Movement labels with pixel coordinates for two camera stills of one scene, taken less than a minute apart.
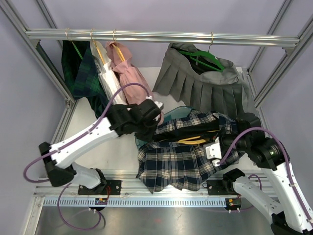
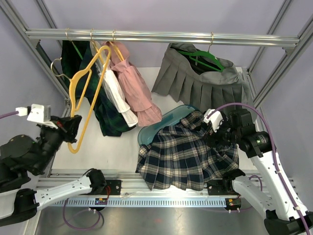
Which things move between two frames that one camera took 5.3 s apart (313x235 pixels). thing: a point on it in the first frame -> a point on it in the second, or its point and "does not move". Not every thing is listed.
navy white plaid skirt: (176, 156) does not move
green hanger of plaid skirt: (73, 44) does not move
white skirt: (109, 80) does not move
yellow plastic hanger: (188, 141) -> (72, 85)
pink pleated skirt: (126, 72) does not move
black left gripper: (145, 138) -> (68, 126)
